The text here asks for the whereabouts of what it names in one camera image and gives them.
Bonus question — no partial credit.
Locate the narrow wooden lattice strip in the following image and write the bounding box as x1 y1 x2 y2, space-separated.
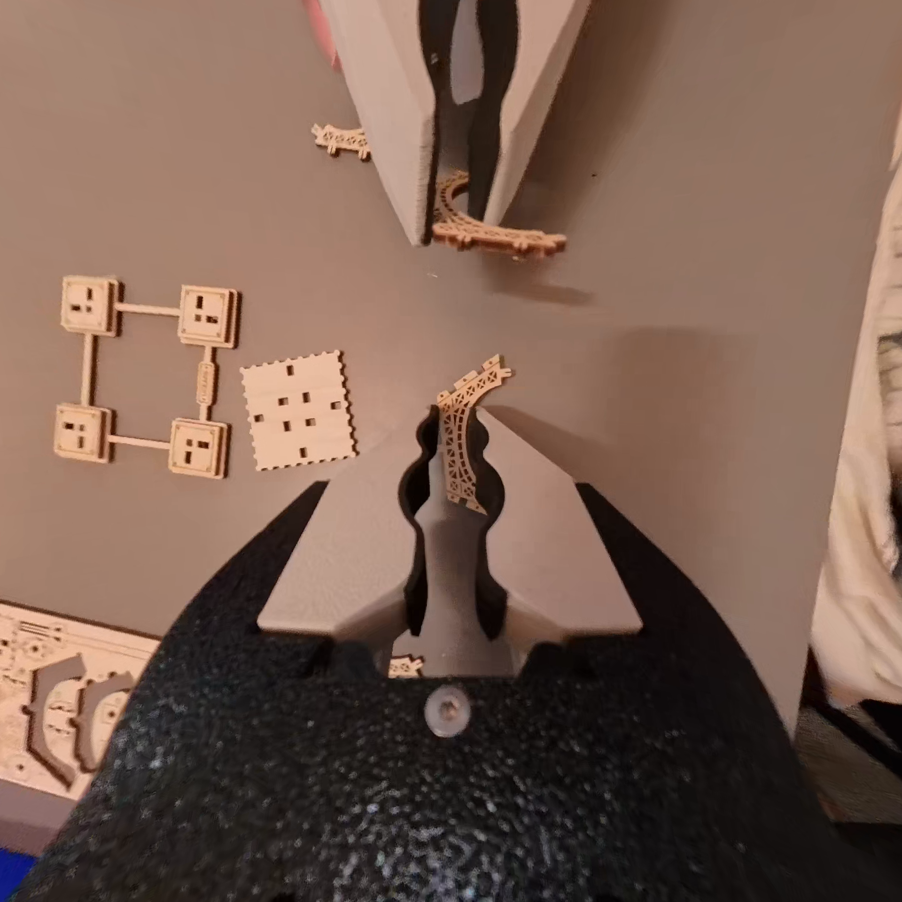
430 169 567 260

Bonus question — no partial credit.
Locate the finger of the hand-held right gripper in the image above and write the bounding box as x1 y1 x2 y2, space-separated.
319 0 460 248
465 0 593 223

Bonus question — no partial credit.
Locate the wooden puzzle parts sheet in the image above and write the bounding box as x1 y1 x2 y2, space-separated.
0 599 164 801

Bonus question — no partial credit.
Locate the grey desk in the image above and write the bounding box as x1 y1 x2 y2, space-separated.
0 0 902 840

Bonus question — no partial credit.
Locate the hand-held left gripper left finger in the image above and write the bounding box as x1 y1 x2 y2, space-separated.
257 405 441 656

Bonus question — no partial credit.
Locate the square wooden plate with holes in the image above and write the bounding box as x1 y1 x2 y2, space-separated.
240 350 360 472

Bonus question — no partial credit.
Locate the cream printed hoodie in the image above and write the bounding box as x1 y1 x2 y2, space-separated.
810 141 902 713

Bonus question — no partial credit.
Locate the person's right hand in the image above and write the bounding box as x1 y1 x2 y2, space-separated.
303 0 344 71

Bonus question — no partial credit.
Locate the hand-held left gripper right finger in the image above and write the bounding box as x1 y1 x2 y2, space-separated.
475 407 644 667

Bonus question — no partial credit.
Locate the blue plastic bin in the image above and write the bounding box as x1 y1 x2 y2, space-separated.
0 846 50 902

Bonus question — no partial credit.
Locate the wooden frame with four squares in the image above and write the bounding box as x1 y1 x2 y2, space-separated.
54 275 242 480

